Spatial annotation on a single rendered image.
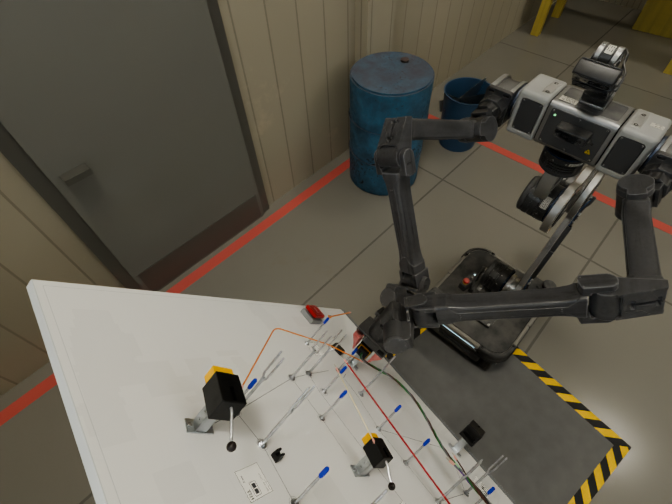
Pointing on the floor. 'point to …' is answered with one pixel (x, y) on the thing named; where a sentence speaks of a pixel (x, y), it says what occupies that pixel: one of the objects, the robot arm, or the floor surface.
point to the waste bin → (461, 105)
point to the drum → (384, 108)
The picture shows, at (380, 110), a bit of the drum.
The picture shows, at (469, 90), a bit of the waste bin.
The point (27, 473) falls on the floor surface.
